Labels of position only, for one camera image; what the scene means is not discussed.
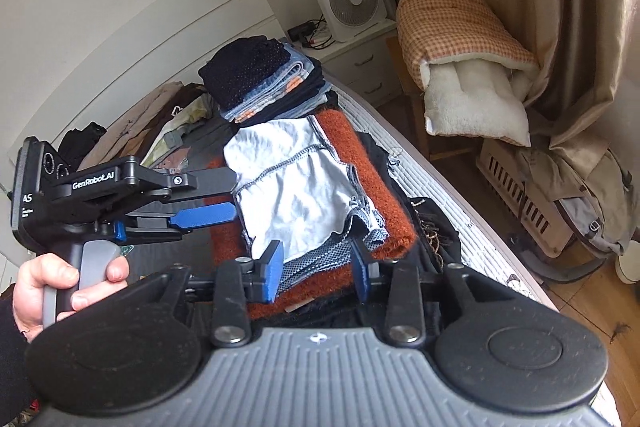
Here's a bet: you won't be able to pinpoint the beige pet carrier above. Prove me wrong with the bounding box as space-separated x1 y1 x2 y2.
475 139 576 258

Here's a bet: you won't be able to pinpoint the orange knit sweater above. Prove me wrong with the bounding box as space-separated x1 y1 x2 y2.
207 107 418 320

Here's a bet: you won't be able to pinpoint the black power strip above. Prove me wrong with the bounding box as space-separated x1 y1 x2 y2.
287 21 321 42

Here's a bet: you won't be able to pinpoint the stack of dark folded clothes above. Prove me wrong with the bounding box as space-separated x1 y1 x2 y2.
198 36 331 125

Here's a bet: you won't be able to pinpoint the person's left forearm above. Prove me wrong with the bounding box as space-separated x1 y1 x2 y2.
0 297 38 427

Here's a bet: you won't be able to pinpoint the stack of beige brown clothes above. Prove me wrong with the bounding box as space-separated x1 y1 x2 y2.
102 79 221 168

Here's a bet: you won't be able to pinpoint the wooden chair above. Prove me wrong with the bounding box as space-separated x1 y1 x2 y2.
385 37 481 162

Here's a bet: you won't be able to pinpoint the beige grey backpack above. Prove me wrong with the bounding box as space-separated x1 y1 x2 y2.
515 142 640 258

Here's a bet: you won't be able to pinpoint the black jacket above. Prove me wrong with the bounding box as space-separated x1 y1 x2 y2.
60 122 108 172

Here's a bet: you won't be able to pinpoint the light grey pants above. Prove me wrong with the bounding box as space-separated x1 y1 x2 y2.
223 116 388 280

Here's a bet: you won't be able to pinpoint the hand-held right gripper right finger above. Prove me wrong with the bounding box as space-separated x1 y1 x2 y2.
350 238 533 349

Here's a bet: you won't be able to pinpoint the orange checked fleece cushion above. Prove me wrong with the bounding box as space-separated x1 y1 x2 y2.
396 0 541 148

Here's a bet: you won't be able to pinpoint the beige curtain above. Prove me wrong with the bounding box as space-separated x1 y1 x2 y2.
442 0 640 148

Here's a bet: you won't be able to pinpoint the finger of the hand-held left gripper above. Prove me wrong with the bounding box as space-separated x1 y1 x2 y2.
125 202 236 242
142 168 238 202

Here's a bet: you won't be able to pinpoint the person's left hand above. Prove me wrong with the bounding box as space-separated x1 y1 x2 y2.
12 253 130 343

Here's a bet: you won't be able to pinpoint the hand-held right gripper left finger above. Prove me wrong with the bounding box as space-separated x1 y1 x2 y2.
122 239 285 349

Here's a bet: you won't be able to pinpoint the white nightstand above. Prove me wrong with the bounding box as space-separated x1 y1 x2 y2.
287 19 416 108

